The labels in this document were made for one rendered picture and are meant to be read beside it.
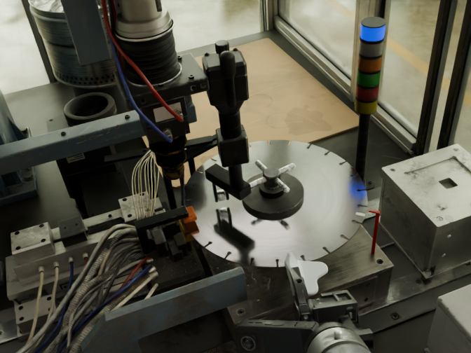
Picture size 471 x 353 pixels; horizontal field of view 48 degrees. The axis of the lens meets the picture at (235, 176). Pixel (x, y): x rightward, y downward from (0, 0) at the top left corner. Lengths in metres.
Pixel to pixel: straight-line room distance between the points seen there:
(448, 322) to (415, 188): 0.28
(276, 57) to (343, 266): 0.97
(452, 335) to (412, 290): 0.19
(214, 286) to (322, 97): 0.92
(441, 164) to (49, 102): 1.17
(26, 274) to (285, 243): 0.51
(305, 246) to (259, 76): 0.91
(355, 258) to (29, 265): 0.60
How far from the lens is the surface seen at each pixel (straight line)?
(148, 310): 0.77
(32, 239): 1.07
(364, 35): 1.04
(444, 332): 0.93
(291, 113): 1.51
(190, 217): 0.90
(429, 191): 1.06
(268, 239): 0.88
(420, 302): 1.07
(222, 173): 0.89
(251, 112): 1.52
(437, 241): 1.03
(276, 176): 0.91
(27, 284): 1.12
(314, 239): 0.88
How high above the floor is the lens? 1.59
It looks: 40 degrees down
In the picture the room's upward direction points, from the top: 6 degrees counter-clockwise
